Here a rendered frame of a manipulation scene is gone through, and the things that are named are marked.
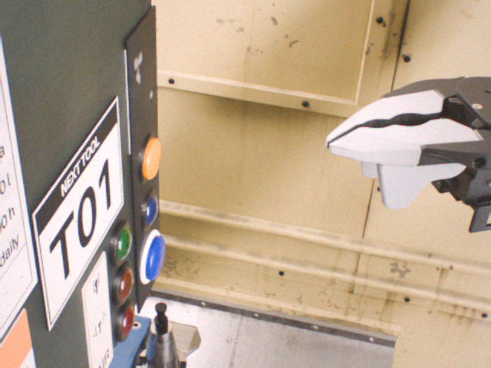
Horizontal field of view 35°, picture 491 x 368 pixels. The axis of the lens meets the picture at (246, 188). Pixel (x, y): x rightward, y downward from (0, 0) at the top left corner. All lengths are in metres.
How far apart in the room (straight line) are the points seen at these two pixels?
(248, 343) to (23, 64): 1.29
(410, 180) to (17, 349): 0.28
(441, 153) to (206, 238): 1.01
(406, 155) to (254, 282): 1.05
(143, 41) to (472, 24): 0.80
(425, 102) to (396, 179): 0.06
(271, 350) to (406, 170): 1.07
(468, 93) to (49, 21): 0.32
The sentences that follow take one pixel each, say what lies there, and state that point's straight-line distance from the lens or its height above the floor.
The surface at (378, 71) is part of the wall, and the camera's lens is 1.20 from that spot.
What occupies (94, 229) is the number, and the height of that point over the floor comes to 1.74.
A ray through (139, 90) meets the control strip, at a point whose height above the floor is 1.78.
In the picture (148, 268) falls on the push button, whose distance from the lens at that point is 0.51.
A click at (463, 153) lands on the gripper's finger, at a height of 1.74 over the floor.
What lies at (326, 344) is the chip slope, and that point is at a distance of 1.56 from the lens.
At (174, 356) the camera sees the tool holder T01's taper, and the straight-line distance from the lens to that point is 0.99.
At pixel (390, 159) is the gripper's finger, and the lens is 0.50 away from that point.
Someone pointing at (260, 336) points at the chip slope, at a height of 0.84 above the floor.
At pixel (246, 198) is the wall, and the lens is 1.39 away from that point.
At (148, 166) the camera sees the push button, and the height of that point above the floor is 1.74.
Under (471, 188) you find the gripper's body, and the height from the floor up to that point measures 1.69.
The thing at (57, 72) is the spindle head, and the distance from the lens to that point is 0.33.
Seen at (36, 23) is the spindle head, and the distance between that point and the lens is 0.31.
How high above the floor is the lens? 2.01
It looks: 38 degrees down
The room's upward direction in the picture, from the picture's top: 4 degrees clockwise
